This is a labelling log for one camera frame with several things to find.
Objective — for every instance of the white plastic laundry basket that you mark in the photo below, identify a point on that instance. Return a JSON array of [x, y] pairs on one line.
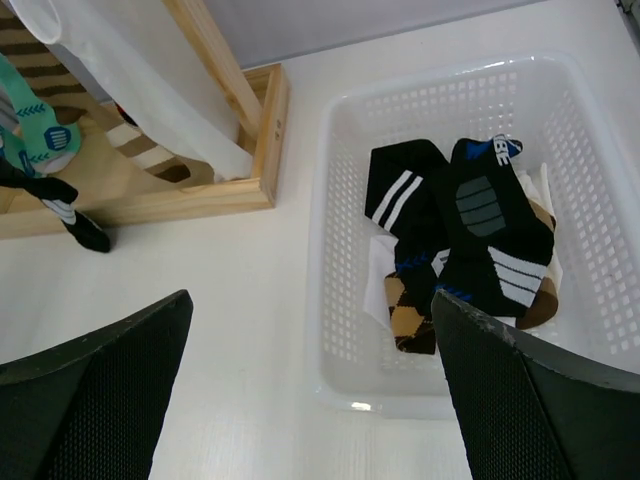
[[541, 100]]

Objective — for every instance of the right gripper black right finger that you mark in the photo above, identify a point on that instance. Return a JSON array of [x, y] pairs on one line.
[[528, 409]]

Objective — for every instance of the black sock with white stripes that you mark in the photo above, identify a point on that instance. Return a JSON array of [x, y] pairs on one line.
[[397, 191]]

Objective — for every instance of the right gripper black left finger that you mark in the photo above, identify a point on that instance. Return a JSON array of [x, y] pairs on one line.
[[94, 407]]

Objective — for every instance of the white cloth on hanger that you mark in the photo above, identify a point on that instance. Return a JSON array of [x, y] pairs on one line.
[[139, 56]]

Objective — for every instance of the wooden drying rack frame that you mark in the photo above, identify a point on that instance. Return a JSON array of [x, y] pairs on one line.
[[112, 191]]

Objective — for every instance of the black sock with grey pads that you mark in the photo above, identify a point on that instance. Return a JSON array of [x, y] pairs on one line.
[[488, 206]]

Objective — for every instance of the brown argyle sock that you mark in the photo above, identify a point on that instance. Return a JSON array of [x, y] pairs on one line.
[[428, 259]]

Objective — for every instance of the mint green patterned sock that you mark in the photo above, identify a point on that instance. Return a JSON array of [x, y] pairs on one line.
[[44, 146]]

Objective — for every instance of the brown striped sock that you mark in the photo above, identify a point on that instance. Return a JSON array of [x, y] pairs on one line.
[[54, 85]]

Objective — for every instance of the black sock with blue accents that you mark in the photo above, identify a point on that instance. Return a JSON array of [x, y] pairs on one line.
[[58, 196]]

